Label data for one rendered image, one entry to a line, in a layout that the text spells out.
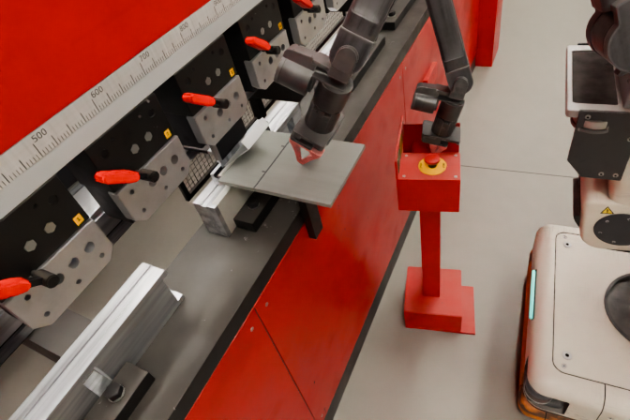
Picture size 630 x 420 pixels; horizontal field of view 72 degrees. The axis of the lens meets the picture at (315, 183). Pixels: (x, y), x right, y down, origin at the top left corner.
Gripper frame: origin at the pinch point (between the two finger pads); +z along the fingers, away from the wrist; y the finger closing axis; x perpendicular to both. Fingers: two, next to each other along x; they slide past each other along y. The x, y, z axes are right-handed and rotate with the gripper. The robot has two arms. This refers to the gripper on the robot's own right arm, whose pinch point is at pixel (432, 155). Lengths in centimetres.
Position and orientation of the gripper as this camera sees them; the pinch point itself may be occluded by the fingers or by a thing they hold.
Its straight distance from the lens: 129.4
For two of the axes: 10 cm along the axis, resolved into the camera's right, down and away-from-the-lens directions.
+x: -2.3, 7.0, -6.7
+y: -9.7, -2.2, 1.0
